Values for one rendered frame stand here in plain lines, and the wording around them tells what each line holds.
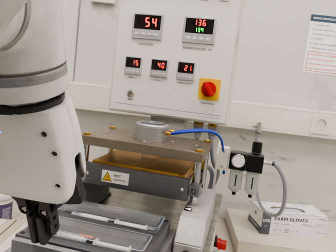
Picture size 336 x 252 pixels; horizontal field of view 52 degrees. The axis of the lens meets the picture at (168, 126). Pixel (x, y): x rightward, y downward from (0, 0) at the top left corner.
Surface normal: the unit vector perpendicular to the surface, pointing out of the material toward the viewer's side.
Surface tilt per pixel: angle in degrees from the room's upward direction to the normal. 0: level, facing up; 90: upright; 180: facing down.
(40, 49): 99
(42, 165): 109
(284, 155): 90
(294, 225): 90
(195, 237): 41
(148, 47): 90
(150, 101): 90
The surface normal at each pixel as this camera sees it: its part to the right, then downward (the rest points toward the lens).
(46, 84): 0.80, 0.29
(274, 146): -0.06, 0.11
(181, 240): -0.06, -0.69
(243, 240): 0.11, -0.99
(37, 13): 0.96, 0.26
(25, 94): 0.42, 0.41
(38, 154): -0.15, 0.41
